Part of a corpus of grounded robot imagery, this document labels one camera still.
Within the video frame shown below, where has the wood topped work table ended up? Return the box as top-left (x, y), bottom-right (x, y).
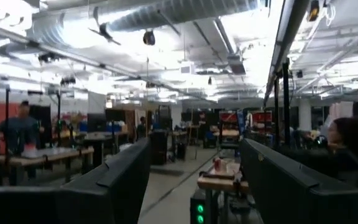
top-left (196, 157), bottom-right (250, 224)
top-left (0, 146), bottom-right (95, 187)

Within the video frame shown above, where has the black waste bin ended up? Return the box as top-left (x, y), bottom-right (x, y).
top-left (150, 129), bottom-right (169, 166)

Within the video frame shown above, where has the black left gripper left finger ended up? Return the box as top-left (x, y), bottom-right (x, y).
top-left (0, 138), bottom-right (152, 224)

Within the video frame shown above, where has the black overhead rail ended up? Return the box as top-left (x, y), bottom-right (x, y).
top-left (263, 0), bottom-right (311, 106)

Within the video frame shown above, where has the black box with green lights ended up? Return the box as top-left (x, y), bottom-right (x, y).
top-left (190, 189), bottom-right (209, 224)

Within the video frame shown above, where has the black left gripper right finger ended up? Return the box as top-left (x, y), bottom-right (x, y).
top-left (240, 138), bottom-right (358, 224)

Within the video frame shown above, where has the black metal post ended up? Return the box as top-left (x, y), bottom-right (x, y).
top-left (282, 58), bottom-right (291, 147)
top-left (273, 76), bottom-right (281, 150)

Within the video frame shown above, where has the person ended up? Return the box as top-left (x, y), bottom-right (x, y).
top-left (136, 116), bottom-right (147, 141)
top-left (321, 115), bottom-right (358, 189)
top-left (0, 100), bottom-right (45, 156)

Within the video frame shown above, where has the black ceiling spotlight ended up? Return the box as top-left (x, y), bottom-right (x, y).
top-left (142, 30), bottom-right (156, 46)

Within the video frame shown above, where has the red tool cart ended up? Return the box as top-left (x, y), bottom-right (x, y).
top-left (218, 110), bottom-right (239, 124)
top-left (250, 111), bottom-right (273, 124)

